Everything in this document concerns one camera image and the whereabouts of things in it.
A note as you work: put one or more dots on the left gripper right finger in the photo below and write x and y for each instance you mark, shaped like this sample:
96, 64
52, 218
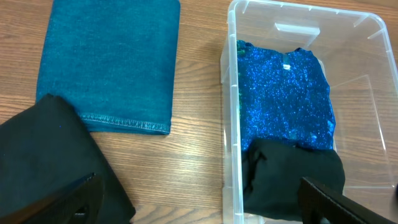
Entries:
319, 204

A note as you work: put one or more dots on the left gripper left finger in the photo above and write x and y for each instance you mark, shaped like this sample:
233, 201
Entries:
78, 202

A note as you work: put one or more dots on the black cloth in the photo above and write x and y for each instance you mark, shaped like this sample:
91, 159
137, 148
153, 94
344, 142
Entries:
45, 148
271, 173

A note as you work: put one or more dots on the sparkly blue green fabric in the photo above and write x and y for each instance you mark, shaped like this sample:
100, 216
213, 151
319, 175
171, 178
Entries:
283, 96

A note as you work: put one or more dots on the blue denim cloth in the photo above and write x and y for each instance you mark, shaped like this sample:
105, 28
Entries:
113, 61

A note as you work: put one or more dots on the clear plastic storage bin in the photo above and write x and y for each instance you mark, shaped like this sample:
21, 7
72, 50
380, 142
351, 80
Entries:
359, 65

